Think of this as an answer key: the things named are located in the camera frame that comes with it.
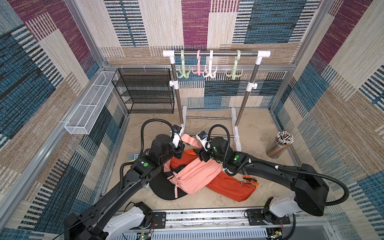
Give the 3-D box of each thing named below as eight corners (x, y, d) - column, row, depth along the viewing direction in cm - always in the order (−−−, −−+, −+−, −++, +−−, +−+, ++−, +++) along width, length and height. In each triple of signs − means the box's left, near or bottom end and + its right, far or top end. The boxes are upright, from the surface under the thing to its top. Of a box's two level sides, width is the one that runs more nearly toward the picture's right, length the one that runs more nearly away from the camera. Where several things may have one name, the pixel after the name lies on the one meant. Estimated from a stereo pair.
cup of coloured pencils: (268, 158, 95) (281, 142, 81) (264, 147, 100) (276, 130, 86) (281, 158, 95) (296, 142, 81) (276, 147, 100) (290, 130, 86)
